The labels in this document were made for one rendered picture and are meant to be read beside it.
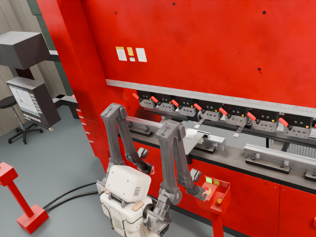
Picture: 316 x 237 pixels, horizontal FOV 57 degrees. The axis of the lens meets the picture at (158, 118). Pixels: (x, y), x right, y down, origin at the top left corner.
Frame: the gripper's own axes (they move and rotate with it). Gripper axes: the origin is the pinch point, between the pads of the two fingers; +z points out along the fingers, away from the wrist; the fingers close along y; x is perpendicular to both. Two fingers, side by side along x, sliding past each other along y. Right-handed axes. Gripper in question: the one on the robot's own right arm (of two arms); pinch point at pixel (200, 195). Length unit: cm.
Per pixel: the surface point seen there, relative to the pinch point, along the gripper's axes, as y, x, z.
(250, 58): -8, -81, -37
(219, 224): 3, 7, 57
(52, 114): 134, -3, -36
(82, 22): 126, -76, -66
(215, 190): 6.5, -11.6, 31.3
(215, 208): 1.6, 0.0, 32.7
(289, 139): -23, -72, 45
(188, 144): 36, -34, 17
